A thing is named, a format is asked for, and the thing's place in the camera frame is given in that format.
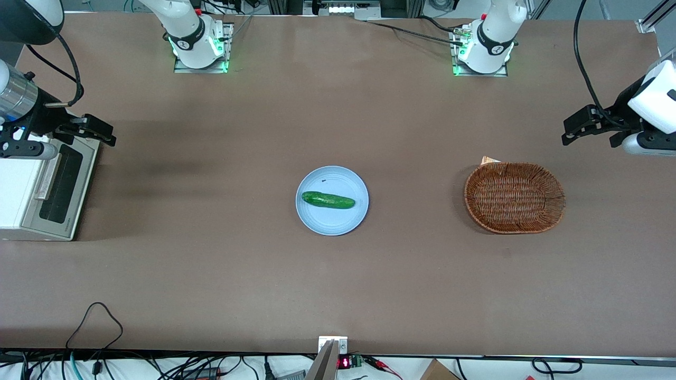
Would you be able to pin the white power strip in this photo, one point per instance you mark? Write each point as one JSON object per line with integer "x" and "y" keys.
{"x": 343, "y": 9}

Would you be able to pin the red alligator clip leads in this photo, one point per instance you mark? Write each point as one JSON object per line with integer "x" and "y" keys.
{"x": 380, "y": 363}

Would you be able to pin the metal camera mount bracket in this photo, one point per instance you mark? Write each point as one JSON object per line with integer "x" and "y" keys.
{"x": 328, "y": 364}

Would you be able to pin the small paper tag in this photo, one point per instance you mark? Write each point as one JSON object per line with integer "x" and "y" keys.
{"x": 488, "y": 160}

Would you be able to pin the green cucumber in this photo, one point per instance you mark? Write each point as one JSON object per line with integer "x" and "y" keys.
{"x": 327, "y": 200}

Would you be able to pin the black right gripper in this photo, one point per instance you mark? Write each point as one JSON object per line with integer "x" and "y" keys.
{"x": 46, "y": 120}

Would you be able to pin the brown wicker basket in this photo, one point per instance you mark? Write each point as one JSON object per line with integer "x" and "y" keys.
{"x": 515, "y": 198}

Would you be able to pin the brown cardboard box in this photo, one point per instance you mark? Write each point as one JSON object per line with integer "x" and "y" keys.
{"x": 438, "y": 372}

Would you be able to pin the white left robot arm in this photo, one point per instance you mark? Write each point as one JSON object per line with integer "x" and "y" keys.
{"x": 491, "y": 42}

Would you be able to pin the light blue plate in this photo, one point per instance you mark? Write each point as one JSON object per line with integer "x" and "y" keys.
{"x": 332, "y": 221}

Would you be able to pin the glass oven door metal frame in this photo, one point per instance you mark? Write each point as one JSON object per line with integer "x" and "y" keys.
{"x": 63, "y": 184}

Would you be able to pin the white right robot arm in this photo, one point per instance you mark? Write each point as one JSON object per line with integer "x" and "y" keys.
{"x": 195, "y": 47}

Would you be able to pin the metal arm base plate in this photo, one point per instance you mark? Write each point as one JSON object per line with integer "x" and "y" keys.
{"x": 478, "y": 74}
{"x": 230, "y": 42}

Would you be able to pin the white toaster oven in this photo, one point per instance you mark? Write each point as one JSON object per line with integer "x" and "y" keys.
{"x": 16, "y": 195}

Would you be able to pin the black power adapter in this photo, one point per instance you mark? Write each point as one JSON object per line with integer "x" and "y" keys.
{"x": 203, "y": 373}

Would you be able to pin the red digit display board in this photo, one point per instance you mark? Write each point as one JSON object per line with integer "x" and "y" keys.
{"x": 344, "y": 363}

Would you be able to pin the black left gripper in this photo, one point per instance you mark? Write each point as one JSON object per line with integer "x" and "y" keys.
{"x": 621, "y": 107}

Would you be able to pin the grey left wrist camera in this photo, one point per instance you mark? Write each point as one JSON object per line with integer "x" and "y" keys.
{"x": 647, "y": 143}

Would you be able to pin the aluminium extrusion profile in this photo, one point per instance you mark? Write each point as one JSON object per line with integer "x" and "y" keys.
{"x": 657, "y": 16}

